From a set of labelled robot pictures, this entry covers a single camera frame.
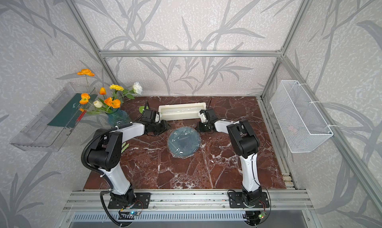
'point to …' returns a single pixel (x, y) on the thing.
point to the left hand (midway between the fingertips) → (170, 126)
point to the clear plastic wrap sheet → (183, 142)
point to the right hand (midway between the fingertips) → (195, 127)
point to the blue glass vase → (117, 118)
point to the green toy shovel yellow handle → (142, 108)
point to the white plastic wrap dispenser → (181, 111)
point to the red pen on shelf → (80, 117)
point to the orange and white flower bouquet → (103, 103)
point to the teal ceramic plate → (183, 141)
